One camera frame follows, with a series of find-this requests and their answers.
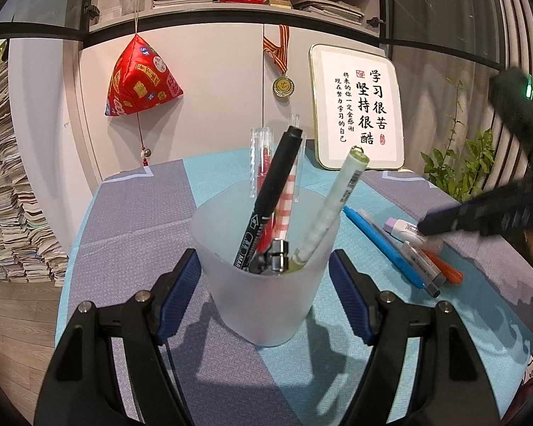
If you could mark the silver utility knife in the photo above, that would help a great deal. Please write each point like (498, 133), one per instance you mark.
(273, 261)

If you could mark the striped medal ribbon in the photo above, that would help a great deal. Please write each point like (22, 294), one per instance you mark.
(279, 52)

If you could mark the green white highlighter pen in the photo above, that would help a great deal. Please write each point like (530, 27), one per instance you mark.
(347, 179)

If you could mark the framed calligraphy sign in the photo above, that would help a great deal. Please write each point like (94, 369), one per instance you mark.
(356, 102)

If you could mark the grey white marker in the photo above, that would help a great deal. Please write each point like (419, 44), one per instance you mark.
(428, 270)

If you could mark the red triangular hanging ornament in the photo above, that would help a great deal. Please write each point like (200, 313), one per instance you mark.
(140, 81)

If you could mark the green potted plant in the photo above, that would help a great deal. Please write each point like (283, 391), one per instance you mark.
(461, 165)

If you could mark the clear red gel pen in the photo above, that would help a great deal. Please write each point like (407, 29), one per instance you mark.
(260, 158)

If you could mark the pink checkered pen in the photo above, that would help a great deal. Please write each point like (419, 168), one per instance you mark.
(289, 196)

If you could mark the black marker pen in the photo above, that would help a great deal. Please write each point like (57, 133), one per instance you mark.
(269, 194)

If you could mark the translucent white pen cup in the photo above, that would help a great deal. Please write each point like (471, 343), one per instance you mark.
(265, 310)

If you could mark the purple white correction tape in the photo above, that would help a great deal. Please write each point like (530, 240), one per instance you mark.
(407, 232)

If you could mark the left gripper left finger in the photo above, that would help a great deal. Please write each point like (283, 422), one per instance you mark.
(107, 368)

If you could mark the tall stack of books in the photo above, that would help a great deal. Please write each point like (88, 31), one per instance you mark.
(29, 250)

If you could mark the blue grey tablecloth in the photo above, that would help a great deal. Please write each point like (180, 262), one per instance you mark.
(138, 226)

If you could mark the gold medal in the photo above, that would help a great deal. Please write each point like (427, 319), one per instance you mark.
(283, 87)

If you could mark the orange red pen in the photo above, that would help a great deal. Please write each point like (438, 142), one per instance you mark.
(453, 276)

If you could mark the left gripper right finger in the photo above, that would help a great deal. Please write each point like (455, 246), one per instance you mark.
(451, 386)

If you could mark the clear light blue pen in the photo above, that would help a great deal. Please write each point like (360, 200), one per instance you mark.
(430, 288)

